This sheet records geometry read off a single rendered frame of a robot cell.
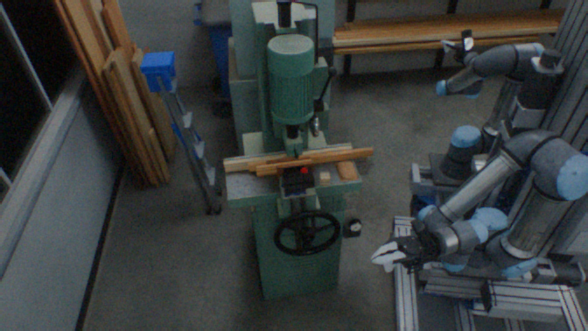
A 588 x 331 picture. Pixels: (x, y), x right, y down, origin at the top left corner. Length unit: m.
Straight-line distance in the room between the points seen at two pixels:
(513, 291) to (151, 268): 2.02
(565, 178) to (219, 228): 2.14
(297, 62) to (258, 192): 0.61
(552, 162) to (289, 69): 0.88
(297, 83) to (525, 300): 1.21
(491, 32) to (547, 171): 2.94
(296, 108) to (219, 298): 1.37
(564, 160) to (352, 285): 1.58
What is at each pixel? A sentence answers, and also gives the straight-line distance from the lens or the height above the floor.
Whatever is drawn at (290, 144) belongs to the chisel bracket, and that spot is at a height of 1.07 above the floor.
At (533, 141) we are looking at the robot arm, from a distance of 1.32.
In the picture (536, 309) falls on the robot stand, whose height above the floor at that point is 0.73.
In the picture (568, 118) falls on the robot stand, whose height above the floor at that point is 1.40.
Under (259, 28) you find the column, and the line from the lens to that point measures 1.68.
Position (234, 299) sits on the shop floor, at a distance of 2.50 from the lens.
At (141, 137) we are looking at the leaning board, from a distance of 2.98.
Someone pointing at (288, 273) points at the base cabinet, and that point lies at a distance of 2.26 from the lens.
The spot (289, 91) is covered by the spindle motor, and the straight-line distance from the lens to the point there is 1.53.
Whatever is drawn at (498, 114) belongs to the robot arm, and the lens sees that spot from 1.94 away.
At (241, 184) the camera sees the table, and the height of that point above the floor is 0.90.
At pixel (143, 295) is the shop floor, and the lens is 2.66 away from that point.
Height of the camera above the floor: 2.17
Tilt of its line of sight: 43 degrees down
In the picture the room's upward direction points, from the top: 1 degrees counter-clockwise
